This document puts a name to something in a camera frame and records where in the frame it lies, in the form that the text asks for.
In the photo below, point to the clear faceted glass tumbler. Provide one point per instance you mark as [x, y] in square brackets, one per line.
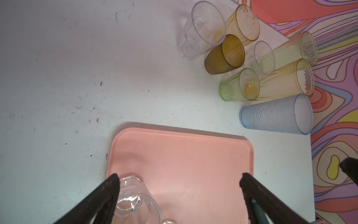
[135, 204]

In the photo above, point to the amber glass tumbler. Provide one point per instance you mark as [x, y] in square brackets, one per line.
[244, 24]

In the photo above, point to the small dark amber glass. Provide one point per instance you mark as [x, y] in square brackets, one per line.
[227, 56]

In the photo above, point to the clear glass small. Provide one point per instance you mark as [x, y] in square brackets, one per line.
[260, 58]

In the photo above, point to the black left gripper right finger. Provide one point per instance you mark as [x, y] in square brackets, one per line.
[263, 206]

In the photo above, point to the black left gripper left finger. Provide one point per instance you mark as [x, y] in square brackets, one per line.
[98, 207]

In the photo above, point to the pink plastic tray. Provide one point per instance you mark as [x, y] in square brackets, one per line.
[194, 178]

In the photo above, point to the yellow-green tall glass back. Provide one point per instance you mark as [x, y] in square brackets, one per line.
[302, 46]

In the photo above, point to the yellow tall glass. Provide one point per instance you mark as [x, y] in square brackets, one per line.
[292, 79]

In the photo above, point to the blue textured tall glass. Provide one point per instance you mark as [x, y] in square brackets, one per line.
[292, 114]

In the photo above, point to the green glass tumbler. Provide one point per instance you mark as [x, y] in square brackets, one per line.
[243, 86]

